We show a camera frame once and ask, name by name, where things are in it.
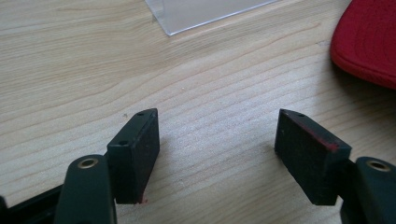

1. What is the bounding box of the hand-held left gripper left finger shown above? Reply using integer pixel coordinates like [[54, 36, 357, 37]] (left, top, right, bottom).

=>
[[53, 107, 161, 224]]

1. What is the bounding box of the red textured plastic object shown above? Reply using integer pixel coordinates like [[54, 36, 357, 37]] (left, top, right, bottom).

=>
[[330, 0, 396, 91]]

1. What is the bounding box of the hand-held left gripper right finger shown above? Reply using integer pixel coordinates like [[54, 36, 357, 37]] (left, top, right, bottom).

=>
[[274, 108, 396, 224]]

